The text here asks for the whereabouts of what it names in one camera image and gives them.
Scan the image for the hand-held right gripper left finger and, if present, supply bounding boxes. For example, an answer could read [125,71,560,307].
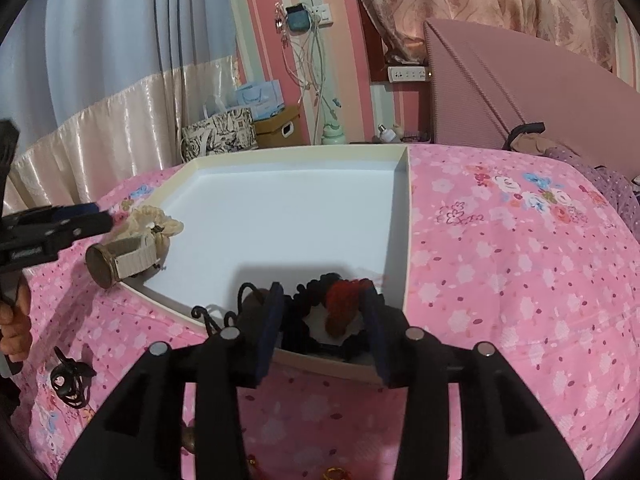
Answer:
[57,282,286,480]

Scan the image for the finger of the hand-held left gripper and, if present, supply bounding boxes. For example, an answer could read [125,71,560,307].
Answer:
[52,202,100,222]
[56,211,114,250]

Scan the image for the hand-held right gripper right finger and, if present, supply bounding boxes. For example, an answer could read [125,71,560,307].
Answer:
[362,285,586,480]

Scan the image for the bronze watch with cream strap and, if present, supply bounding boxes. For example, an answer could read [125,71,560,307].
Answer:
[85,237,163,290]

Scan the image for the black and red hair tie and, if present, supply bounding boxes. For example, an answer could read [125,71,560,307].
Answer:
[192,272,386,361]

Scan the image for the cream frilly scrunchie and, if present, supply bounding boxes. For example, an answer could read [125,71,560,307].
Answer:
[117,205,185,253]

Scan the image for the white shallow box tray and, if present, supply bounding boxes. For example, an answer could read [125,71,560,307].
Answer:
[118,144,412,388]

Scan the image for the person's left hand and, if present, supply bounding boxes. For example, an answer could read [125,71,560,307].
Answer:
[0,282,34,376]

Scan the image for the cream satin curtain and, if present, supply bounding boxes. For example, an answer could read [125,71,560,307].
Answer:
[10,55,241,211]

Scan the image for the pink floral bedsheet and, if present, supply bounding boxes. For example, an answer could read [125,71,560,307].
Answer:
[0,142,640,480]

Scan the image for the black hair claw clip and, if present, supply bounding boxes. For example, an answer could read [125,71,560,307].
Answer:
[50,347,96,408]

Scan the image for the black and white floral bag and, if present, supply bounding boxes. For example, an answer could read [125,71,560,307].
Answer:
[181,107,258,163]

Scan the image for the blue sheer curtain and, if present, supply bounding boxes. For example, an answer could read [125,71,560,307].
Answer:
[0,0,236,161]

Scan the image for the cardboard box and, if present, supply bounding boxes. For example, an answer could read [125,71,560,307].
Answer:
[252,105,302,149]

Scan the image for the light blue paper bag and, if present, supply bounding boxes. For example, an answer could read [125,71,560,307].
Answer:
[235,81,286,120]

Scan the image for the brown bag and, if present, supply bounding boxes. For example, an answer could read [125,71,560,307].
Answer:
[520,132,557,155]

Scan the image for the white power strip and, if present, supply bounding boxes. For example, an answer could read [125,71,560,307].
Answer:
[387,65,428,82]

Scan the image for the purple dotted cloth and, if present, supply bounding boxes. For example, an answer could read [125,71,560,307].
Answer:
[545,146,640,241]

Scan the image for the pink ribbed headboard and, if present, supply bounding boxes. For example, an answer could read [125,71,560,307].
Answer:
[424,17,640,161]

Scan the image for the blue charger device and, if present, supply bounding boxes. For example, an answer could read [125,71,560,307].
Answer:
[286,4,311,32]

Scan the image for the black strap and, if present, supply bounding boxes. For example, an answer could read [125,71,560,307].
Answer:
[505,122,546,151]

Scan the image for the hanging charging cables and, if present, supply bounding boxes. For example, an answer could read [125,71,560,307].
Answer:
[274,2,346,146]

